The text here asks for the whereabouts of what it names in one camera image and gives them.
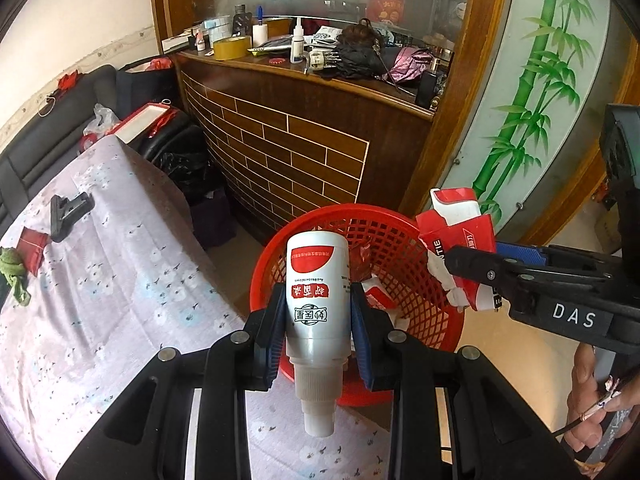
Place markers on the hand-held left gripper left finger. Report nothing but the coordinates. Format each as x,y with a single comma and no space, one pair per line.
265,340

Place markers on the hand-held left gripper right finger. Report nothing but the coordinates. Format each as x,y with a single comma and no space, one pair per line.
365,345

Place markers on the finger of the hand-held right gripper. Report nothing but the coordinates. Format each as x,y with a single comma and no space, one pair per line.
480,267
520,254

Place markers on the red white carton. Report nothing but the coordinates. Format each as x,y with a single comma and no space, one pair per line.
460,225

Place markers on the white red-label bottle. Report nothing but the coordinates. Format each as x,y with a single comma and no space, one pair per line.
317,310

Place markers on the red plastic basket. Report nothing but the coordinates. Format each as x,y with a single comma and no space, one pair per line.
395,240

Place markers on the person's right hand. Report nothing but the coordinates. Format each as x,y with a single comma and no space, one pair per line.
582,385

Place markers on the dark purple bag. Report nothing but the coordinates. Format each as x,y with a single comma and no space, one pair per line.
212,220

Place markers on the bamboo print glass panel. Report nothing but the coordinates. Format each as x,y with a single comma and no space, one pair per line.
540,85

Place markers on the wooden brick-pattern counter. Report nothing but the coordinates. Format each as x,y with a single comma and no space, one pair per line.
300,145

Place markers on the black plastic bags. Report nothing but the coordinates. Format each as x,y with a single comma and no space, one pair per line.
180,160

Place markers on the pink umbrella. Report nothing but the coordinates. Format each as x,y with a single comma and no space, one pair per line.
410,62

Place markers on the black pistol-shaped tool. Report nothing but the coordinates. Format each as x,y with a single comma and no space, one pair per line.
67,215

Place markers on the flat red packet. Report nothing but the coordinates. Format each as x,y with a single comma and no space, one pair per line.
32,250

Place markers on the red white flat box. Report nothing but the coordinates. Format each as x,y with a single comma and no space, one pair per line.
142,122

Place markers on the green cloth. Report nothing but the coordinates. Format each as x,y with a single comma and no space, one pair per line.
15,272

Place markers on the white plastic bag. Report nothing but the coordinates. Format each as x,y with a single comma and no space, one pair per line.
100,122

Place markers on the white glue bottle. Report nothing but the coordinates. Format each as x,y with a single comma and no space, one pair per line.
297,42

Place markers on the yellow tape roll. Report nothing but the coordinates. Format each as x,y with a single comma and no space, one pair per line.
231,48

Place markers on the white paper roll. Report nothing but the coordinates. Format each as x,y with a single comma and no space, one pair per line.
261,36

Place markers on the dark sofa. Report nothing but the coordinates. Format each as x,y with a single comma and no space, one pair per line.
45,125

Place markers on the red ornament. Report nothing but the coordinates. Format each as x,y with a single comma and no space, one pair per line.
69,81

